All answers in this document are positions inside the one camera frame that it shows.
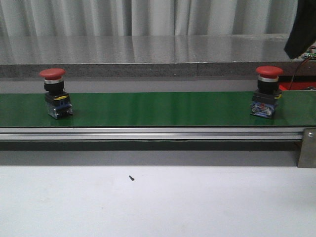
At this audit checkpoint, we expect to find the aluminium conveyor rail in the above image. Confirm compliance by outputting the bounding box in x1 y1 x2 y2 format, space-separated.
0 127 305 141

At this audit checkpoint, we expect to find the green conveyor belt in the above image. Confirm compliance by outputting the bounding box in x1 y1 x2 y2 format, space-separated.
0 91 316 127

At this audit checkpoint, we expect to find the metal support bracket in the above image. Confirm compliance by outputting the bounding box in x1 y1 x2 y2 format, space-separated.
298 128 316 168

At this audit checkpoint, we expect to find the red emergency stop button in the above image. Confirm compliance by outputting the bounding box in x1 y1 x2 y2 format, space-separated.
250 66 283 119

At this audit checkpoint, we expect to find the white pleated curtain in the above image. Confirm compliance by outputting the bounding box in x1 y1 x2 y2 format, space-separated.
0 0 298 37

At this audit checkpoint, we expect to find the red plastic bin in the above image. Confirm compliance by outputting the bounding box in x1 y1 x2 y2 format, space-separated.
279 76 316 90

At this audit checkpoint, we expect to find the green circuit board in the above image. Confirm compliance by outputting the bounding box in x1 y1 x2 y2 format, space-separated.
302 49 316 60

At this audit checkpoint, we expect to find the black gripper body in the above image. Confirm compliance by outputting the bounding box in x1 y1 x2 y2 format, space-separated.
284 0 316 59

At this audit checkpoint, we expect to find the grey stone counter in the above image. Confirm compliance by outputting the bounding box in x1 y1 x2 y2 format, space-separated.
0 34 316 80

